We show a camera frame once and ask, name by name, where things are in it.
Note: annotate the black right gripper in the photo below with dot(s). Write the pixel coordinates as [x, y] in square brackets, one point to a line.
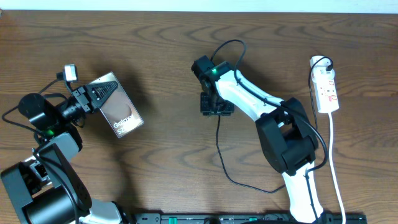
[206, 111]

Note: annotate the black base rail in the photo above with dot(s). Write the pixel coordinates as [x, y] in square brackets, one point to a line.
[285, 218]

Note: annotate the white power strip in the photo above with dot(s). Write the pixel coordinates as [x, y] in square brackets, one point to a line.
[322, 76]

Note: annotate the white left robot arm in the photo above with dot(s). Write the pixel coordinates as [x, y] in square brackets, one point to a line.
[45, 188]

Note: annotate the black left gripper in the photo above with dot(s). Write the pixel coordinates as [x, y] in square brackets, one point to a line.
[86, 105]

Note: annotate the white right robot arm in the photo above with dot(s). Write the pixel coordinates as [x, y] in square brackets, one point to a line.
[288, 141]

